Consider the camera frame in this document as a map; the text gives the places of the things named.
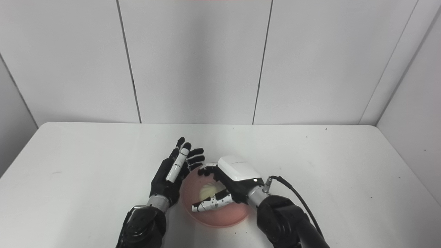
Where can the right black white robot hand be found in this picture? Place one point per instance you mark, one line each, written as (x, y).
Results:
(234, 182)

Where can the pink round plate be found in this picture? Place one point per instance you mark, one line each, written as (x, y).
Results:
(220, 213)

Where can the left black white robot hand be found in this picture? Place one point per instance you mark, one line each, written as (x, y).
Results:
(170, 177)

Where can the cream steamed bun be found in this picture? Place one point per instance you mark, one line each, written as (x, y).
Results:
(209, 191)

